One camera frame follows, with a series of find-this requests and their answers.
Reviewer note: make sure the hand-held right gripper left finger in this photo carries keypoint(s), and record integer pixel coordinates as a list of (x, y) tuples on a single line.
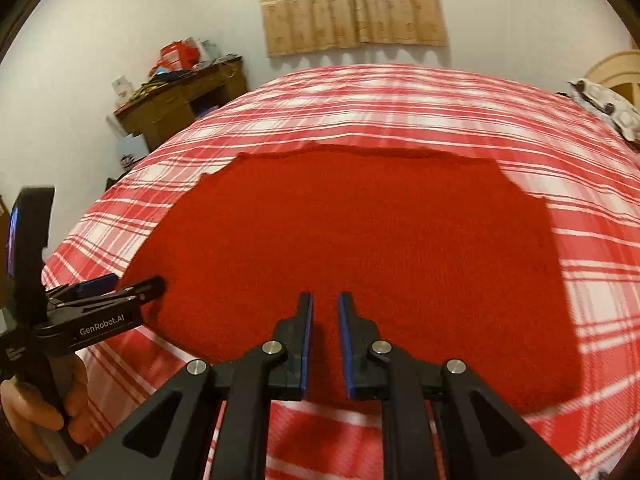
[(308, 350)]

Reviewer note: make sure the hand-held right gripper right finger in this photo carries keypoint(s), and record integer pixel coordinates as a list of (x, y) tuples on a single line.
[(345, 350)]

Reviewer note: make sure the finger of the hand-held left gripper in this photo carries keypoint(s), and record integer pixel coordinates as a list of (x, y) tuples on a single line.
[(95, 286), (147, 287)]

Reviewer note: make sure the red embroidered knit sweater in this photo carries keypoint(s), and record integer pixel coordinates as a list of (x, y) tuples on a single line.
[(350, 220)]

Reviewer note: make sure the person's left hand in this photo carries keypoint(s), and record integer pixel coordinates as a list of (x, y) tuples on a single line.
[(30, 410)]

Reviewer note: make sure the white bag with dark print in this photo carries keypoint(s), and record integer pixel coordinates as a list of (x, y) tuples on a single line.
[(127, 160)]

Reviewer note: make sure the brown wooden desk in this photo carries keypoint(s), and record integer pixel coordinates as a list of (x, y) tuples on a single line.
[(165, 115)]

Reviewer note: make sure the blue box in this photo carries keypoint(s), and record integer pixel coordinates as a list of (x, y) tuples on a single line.
[(202, 110)]

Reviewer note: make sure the white card box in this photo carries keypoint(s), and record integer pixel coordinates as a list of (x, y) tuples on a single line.
[(121, 91)]

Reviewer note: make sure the yellow green bundle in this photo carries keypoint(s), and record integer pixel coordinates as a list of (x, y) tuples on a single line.
[(145, 90)]

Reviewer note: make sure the dark blue cloth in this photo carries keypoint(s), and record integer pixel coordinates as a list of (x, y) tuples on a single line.
[(170, 76)]

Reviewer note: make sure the red gift bag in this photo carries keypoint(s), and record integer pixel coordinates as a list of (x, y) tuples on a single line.
[(177, 55)]

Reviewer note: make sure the pale translucent bag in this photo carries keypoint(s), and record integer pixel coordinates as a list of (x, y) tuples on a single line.
[(206, 50)]

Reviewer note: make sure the red plaid bed sheet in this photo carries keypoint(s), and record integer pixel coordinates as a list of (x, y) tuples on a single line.
[(400, 100)]

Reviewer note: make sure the beige patterned curtain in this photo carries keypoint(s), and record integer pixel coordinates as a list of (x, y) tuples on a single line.
[(350, 10)]

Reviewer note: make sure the grey patterned pillow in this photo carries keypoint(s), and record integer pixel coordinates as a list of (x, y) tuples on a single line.
[(600, 100)]

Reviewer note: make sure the cream wooden headboard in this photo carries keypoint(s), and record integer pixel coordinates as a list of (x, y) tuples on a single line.
[(615, 62)]

